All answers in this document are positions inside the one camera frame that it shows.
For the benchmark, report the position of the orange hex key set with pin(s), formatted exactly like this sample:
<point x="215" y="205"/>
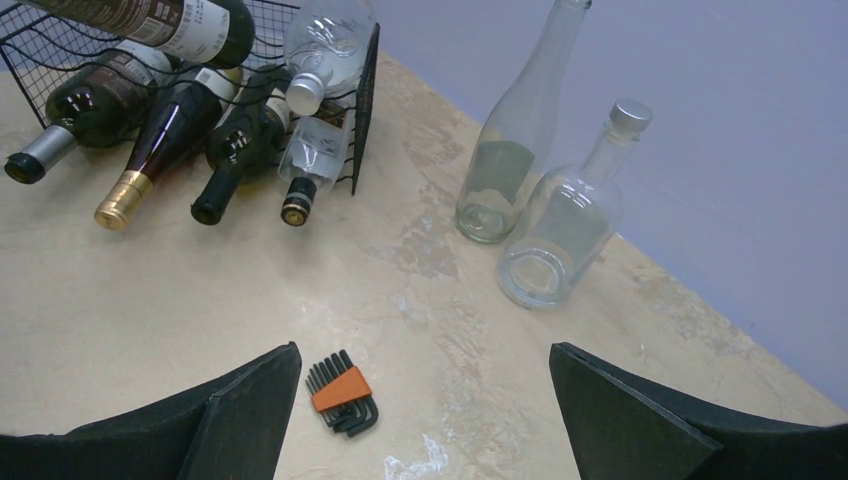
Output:
<point x="341" y="395"/>

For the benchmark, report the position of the top clear bottle silver cap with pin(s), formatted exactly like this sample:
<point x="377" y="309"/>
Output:
<point x="325" y="48"/>

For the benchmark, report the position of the clear flat bottle black cap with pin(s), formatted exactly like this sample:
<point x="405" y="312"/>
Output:
<point x="314" y="157"/>

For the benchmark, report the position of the dark bottle grey foil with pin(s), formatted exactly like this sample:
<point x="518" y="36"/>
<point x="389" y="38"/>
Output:
<point x="97" y="107"/>

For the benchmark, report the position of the dark green bottle silver foil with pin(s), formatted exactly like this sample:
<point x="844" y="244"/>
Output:
<point x="218" y="34"/>

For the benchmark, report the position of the dark bottle black cap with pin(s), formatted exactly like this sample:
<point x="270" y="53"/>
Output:
<point x="246" y="142"/>

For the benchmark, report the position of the tall clear bottle no cap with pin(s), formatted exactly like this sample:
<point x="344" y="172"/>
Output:
<point x="519" y="132"/>

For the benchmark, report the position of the clear round bottle silver cap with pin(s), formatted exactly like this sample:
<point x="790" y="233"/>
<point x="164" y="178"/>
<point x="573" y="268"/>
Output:
<point x="572" y="213"/>

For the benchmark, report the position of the red wine bottle gold foil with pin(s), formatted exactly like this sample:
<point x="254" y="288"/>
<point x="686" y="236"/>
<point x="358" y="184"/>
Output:
<point x="182" y="115"/>

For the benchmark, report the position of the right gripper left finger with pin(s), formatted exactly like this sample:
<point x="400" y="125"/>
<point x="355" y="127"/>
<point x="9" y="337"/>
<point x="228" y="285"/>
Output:
<point x="231" y="427"/>

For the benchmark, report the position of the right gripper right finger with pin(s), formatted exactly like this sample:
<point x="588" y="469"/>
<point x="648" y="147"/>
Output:
<point x="623" y="426"/>

